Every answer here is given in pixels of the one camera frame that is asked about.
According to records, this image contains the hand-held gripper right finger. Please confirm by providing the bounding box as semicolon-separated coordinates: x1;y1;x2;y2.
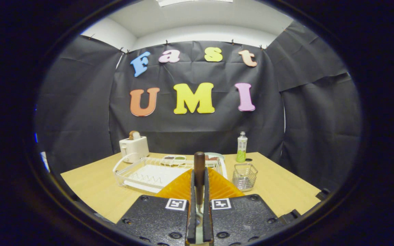
203;167;285;245

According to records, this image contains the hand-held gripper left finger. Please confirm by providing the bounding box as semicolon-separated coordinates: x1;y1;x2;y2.
117;168;197;246

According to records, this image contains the metal wire basket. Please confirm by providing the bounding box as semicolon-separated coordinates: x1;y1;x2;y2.
232;163;258;191

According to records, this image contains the white dish rack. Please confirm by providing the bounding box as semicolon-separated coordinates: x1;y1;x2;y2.
113;153;228;193

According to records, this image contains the wooden handle metal spoon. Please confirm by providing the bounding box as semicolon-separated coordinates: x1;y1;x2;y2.
194;152;206;209

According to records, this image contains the small plate with food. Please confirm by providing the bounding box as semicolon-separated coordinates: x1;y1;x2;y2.
204;152;225;162

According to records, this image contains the black table clamp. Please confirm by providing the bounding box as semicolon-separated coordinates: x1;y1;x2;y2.
316;188;331;201
279;209;301;224

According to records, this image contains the green label drink bottle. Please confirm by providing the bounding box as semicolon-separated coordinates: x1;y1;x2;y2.
236;132;248;163

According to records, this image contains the white toaster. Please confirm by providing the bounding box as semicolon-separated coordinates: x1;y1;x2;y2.
119;136;149;163

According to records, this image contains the black backdrop cloth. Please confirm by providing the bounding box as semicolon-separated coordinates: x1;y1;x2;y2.
35;20;362;192

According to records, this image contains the ceiling light panel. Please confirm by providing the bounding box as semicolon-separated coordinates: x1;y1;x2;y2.
156;0;233;6

